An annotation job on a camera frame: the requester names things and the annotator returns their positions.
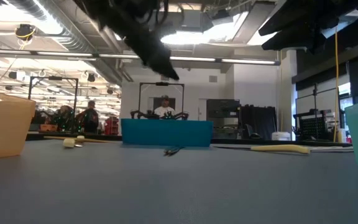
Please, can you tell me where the black ceiling cable reel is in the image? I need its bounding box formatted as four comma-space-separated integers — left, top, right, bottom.
14, 23, 37, 41

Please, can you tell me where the yellow hanging cable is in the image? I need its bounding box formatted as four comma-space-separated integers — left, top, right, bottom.
333, 27, 340, 143

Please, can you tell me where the small black clip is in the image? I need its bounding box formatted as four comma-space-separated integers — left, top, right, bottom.
166, 146, 185, 155

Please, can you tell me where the black table frame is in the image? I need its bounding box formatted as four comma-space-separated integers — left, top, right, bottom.
25, 132, 354, 147

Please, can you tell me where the grey ceiling vent box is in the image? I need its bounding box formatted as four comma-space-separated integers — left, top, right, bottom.
181, 9, 203, 30

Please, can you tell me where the blue plastic bin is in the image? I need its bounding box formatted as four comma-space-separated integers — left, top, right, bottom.
121, 118, 214, 147

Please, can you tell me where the black mesh cart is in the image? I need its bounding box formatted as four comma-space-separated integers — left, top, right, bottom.
293, 108, 341, 142

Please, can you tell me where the black shelf cabinet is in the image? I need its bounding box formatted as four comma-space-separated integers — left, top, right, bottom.
206, 98, 241, 140

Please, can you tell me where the person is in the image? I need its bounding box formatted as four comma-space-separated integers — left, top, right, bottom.
81, 100, 99, 134
153, 95, 177, 119

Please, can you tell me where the black background gantry frame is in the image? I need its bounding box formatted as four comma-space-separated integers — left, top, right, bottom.
27, 76, 80, 110
137, 82, 185, 121

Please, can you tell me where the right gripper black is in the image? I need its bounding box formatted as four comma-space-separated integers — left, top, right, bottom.
258, 0, 358, 52

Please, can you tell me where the small orange crate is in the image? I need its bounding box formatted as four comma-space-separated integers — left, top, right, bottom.
40, 123, 58, 132

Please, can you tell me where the long ceiling light fixture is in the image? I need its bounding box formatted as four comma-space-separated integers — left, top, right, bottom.
0, 48, 282, 66

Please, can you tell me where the red bin shelf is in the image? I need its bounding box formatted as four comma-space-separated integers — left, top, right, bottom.
104, 115, 120, 135

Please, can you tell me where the orange plastic bin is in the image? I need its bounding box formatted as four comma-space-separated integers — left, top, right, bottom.
0, 89, 37, 162

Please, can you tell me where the black curtain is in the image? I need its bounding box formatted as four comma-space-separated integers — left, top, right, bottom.
240, 105, 278, 141

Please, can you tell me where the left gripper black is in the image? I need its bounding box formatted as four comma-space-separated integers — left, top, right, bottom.
73, 0, 180, 81

